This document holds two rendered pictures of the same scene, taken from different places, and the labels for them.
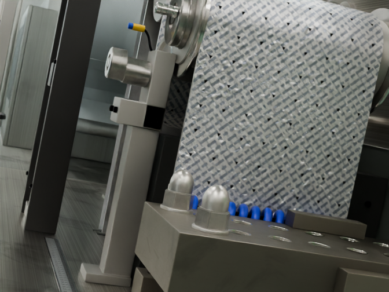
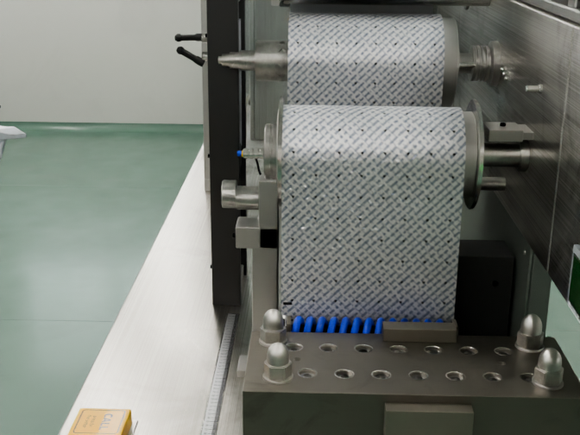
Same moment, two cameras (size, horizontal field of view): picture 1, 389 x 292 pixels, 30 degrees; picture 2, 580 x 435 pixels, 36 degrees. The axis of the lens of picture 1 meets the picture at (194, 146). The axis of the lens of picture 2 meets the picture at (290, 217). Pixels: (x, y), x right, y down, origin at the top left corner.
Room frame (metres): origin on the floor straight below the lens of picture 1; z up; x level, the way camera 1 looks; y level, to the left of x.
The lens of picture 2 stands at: (-0.20, -0.33, 1.55)
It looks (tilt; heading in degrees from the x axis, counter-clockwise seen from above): 18 degrees down; 18
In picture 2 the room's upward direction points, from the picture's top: 1 degrees clockwise
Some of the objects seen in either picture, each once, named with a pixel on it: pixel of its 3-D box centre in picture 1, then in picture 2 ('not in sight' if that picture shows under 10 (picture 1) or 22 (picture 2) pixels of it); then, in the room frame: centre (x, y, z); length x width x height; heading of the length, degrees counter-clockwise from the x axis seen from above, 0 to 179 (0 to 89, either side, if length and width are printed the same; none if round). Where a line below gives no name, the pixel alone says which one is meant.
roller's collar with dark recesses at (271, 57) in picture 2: not in sight; (274, 60); (1.15, 0.13, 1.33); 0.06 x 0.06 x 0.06; 16
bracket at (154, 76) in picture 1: (125, 165); (255, 276); (0.94, 0.08, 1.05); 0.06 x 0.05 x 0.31; 106
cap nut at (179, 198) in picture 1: (180, 189); (273, 325); (0.79, 0.01, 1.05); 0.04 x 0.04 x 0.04
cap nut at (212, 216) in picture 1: (214, 207); (278, 360); (0.70, -0.03, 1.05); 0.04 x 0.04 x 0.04
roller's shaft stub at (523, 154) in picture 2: not in sight; (500, 154); (1.00, -0.25, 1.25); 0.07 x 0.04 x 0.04; 106
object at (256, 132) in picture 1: (272, 149); (368, 264); (0.89, -0.10, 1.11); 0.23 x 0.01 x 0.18; 106
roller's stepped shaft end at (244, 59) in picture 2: not in sight; (236, 59); (1.13, 0.18, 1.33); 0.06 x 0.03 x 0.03; 106
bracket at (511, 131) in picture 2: not in sight; (507, 129); (1.00, -0.25, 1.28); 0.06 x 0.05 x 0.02; 106
